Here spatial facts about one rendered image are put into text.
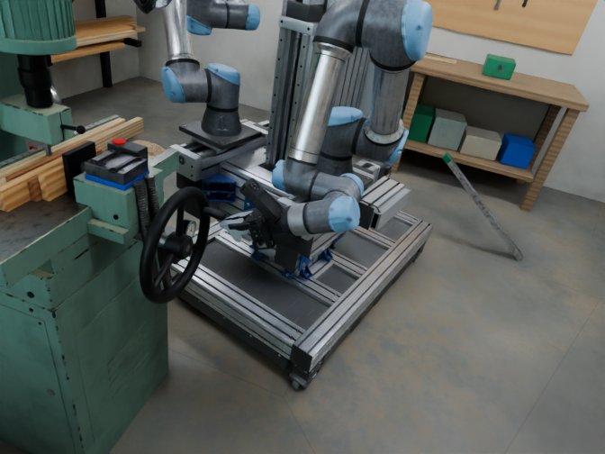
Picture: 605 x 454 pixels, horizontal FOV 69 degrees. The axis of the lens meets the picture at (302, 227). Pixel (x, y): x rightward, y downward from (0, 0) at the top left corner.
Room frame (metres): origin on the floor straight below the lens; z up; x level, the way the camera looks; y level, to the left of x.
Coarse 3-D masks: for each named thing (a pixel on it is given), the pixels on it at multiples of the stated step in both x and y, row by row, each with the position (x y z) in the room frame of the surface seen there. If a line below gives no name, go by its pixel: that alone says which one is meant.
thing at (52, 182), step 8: (96, 152) 0.94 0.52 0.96; (56, 168) 0.82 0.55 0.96; (40, 176) 0.79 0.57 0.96; (48, 176) 0.79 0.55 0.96; (56, 176) 0.81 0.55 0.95; (64, 176) 0.83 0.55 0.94; (40, 184) 0.79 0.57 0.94; (48, 184) 0.79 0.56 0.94; (56, 184) 0.81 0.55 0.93; (64, 184) 0.83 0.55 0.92; (48, 192) 0.78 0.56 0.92; (56, 192) 0.81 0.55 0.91; (64, 192) 0.83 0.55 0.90; (48, 200) 0.78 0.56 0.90
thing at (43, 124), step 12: (12, 96) 0.92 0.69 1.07; (24, 96) 0.93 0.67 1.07; (0, 108) 0.88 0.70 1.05; (12, 108) 0.87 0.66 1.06; (24, 108) 0.87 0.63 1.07; (36, 108) 0.88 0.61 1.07; (48, 108) 0.89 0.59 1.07; (60, 108) 0.90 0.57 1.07; (0, 120) 0.88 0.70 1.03; (12, 120) 0.87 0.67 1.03; (24, 120) 0.87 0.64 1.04; (36, 120) 0.86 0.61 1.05; (48, 120) 0.85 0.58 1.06; (60, 120) 0.89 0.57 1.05; (12, 132) 0.88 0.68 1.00; (24, 132) 0.87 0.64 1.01; (36, 132) 0.86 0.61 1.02; (48, 132) 0.85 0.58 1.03; (60, 132) 0.88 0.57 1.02; (72, 132) 0.91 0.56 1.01
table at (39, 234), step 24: (168, 168) 1.10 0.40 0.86; (72, 192) 0.84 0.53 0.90; (0, 216) 0.70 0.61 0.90; (24, 216) 0.72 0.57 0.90; (48, 216) 0.73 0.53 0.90; (72, 216) 0.74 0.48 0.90; (0, 240) 0.63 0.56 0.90; (24, 240) 0.64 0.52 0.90; (48, 240) 0.67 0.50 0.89; (72, 240) 0.73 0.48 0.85; (120, 240) 0.76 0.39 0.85; (0, 264) 0.57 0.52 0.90; (24, 264) 0.61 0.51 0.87
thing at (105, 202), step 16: (80, 176) 0.82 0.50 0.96; (160, 176) 0.90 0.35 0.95; (80, 192) 0.80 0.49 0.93; (96, 192) 0.79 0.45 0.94; (112, 192) 0.78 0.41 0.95; (128, 192) 0.79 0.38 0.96; (160, 192) 0.90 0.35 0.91; (96, 208) 0.79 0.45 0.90; (112, 208) 0.78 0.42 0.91; (128, 208) 0.78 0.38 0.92; (128, 224) 0.78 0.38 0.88
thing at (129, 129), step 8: (136, 120) 1.22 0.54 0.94; (120, 128) 1.14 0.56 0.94; (128, 128) 1.17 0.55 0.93; (136, 128) 1.21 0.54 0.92; (96, 136) 1.06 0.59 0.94; (104, 136) 1.07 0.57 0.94; (112, 136) 1.10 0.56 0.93; (120, 136) 1.13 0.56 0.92; (128, 136) 1.17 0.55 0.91; (96, 144) 1.04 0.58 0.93; (104, 144) 1.07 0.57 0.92; (0, 184) 0.76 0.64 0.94
